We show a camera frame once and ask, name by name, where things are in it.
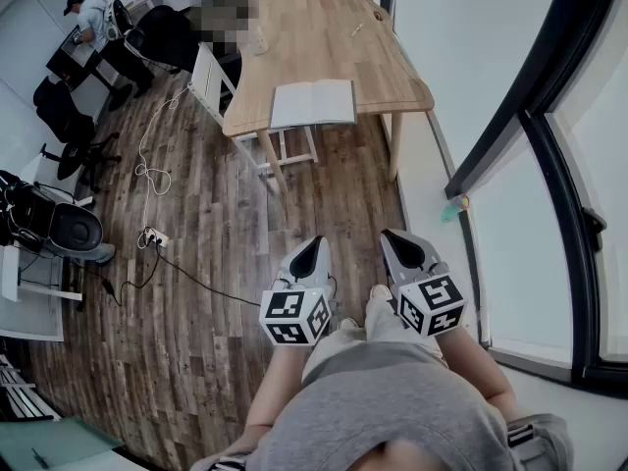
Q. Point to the white drawer cabinet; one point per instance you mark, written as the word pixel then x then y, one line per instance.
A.
pixel 144 0

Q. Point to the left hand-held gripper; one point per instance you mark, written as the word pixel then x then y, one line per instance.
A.
pixel 294 312

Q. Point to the person's beige trousers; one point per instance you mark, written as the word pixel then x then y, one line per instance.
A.
pixel 382 322

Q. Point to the person's right forearm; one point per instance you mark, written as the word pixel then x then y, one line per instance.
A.
pixel 483 371

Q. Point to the glass desk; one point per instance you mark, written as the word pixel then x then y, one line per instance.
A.
pixel 73 444

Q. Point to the person's left forearm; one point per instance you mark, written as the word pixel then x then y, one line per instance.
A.
pixel 277 385

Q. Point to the black cabinet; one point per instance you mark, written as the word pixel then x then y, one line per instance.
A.
pixel 64 62

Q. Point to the wooden table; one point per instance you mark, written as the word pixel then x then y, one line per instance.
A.
pixel 319 42

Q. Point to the grey notebook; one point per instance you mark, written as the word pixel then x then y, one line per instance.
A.
pixel 314 103

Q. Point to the black office chair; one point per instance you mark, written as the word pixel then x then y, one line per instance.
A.
pixel 64 116

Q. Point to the white chair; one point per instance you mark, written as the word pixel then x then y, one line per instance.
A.
pixel 206 76

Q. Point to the black window frame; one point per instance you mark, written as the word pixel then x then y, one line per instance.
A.
pixel 571 214

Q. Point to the white power strip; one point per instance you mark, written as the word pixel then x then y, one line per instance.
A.
pixel 158 238

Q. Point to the person's grey shirt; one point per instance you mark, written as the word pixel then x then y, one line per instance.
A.
pixel 392 400

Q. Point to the white spotted bottle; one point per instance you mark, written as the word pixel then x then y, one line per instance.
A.
pixel 259 42

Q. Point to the person's left shoe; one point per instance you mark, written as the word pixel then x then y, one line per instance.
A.
pixel 348 323

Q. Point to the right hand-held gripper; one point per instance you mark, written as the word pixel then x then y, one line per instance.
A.
pixel 432 302

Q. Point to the white desk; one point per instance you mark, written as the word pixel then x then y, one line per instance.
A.
pixel 29 322

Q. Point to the dark pen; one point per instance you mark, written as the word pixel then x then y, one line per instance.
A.
pixel 40 458

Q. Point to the person's right shoe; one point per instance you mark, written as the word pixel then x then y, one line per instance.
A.
pixel 380 292

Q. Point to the person's shoe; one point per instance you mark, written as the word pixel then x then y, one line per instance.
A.
pixel 348 323
pixel 380 292

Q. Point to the white slatted bench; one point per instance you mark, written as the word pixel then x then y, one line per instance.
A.
pixel 24 400

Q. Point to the beige pen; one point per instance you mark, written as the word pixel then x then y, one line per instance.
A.
pixel 356 30

